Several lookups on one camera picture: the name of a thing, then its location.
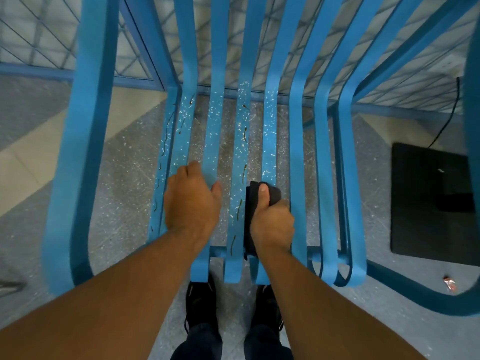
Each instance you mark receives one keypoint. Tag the white wall socket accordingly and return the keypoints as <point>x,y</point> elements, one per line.
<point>448,65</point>

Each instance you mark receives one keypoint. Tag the blue slatted metal chair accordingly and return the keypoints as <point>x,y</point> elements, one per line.
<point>210,119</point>

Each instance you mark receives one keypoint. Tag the person's right black shoe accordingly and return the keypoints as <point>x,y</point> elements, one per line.
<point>268,307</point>

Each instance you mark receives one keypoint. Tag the black cleaning cloth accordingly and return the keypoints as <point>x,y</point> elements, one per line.
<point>252,206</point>

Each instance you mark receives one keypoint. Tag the person's black shoe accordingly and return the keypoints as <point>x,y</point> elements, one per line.
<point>268,307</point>
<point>200,299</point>

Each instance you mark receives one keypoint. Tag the person's left thumb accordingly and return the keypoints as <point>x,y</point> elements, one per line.
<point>216,191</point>

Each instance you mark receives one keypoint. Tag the person's dark blue trousers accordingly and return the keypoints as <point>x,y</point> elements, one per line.
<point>228,343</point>

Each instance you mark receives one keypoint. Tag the small crumpled wrapper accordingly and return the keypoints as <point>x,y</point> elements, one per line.
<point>449,284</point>

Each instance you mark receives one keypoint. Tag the person's left forearm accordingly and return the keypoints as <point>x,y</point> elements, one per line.
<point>101,296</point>

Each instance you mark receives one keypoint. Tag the person's right thumb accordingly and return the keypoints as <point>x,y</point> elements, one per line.
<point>264,196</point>

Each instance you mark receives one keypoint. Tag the person's right hand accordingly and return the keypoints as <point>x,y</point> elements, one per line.
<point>273,226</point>

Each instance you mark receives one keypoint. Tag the person's left black shoe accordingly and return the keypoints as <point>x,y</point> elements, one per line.
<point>200,299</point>

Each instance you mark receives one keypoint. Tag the black floor mat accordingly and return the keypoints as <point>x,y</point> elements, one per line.
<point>431,198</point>

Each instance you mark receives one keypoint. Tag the person's left hand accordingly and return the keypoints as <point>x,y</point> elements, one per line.
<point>189,206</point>

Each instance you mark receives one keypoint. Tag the person's right forearm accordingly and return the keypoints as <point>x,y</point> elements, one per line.
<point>322,307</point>

